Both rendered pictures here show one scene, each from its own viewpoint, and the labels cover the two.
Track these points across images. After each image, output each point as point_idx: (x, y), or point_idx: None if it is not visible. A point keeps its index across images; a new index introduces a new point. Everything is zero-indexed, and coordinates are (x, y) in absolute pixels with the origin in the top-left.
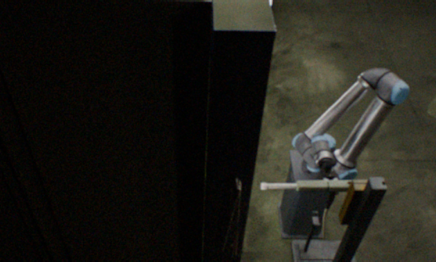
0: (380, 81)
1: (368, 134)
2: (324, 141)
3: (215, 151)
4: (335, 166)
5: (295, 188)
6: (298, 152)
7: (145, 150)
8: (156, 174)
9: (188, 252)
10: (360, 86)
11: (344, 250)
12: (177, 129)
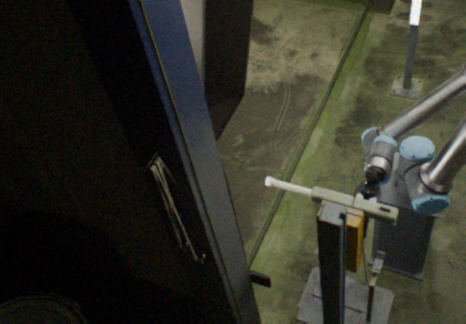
0: None
1: (461, 149)
2: (385, 144)
3: (120, 110)
4: (416, 185)
5: None
6: (398, 156)
7: (96, 96)
8: (119, 129)
9: None
10: (460, 78)
11: (322, 299)
12: None
